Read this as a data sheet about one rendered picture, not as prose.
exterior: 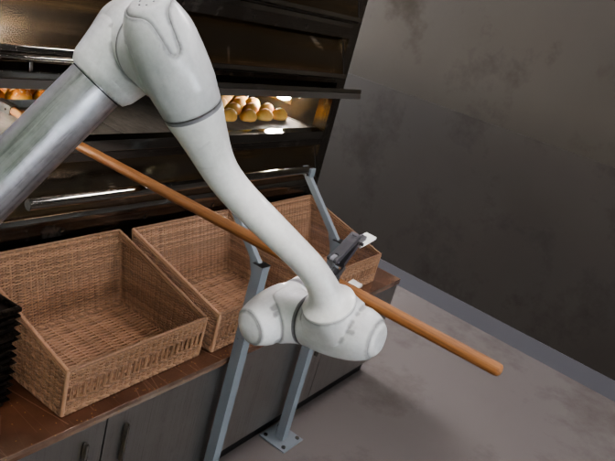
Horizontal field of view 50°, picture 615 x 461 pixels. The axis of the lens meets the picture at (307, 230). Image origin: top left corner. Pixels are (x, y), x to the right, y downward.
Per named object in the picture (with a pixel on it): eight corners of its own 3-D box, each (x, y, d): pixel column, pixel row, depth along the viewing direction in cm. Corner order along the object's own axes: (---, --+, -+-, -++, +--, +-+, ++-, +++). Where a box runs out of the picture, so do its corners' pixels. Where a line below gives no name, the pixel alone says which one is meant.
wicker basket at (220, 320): (116, 293, 247) (128, 226, 238) (215, 263, 293) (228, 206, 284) (210, 355, 225) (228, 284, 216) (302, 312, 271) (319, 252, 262)
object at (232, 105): (134, 82, 313) (136, 70, 311) (204, 85, 352) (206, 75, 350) (227, 123, 284) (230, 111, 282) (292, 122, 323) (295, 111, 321)
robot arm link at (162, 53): (240, 98, 104) (209, 77, 114) (198, -15, 93) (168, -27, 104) (166, 135, 100) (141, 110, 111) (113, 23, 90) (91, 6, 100)
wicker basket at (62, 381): (-40, 337, 199) (-34, 255, 190) (108, 293, 245) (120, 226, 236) (59, 421, 177) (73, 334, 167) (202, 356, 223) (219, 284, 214)
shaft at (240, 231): (501, 375, 139) (506, 363, 138) (497, 380, 136) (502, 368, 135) (17, 114, 216) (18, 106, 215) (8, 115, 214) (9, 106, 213)
